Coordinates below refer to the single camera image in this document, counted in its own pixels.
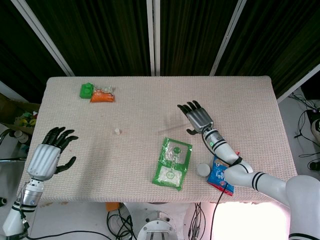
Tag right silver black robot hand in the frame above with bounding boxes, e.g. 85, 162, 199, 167
177, 100, 216, 135

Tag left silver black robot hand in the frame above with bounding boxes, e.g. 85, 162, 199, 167
26, 126, 79, 181

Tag transparent test tube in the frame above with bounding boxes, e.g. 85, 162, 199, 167
156, 122, 190, 134

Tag small white bottle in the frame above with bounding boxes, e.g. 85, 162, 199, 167
13, 129, 29, 144

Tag cardboard box with toys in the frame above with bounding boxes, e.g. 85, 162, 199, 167
0, 93, 41, 132

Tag small white round cap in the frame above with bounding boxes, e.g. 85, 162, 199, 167
196, 162, 212, 178

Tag blue snack bag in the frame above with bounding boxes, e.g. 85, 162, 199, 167
206, 150, 241, 197

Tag green plastic bag white granules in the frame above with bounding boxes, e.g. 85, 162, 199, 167
152, 136, 193, 193

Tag pink waffle tablecloth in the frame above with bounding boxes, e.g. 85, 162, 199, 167
19, 76, 300, 205

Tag green toy block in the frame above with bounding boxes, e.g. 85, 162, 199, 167
79, 82, 95, 99

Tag orange box under table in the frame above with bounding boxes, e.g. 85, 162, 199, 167
105, 201, 121, 212

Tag orange granule bag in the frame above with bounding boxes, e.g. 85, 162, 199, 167
89, 85, 118, 104

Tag white robot torso base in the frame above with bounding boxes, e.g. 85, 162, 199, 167
123, 201, 191, 240

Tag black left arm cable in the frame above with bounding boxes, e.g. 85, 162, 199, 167
14, 193, 112, 240

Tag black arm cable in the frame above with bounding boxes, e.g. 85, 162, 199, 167
14, 193, 112, 240
202, 128, 244, 240

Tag white partition post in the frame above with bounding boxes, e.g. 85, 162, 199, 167
145, 0, 161, 76
209, 0, 248, 77
10, 0, 76, 77
275, 63, 320, 104

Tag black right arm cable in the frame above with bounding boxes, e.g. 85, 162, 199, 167
202, 128, 244, 240

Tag black floor cable bundle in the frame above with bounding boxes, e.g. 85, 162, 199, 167
106, 202, 138, 240
289, 91, 320, 172
188, 202, 209, 240

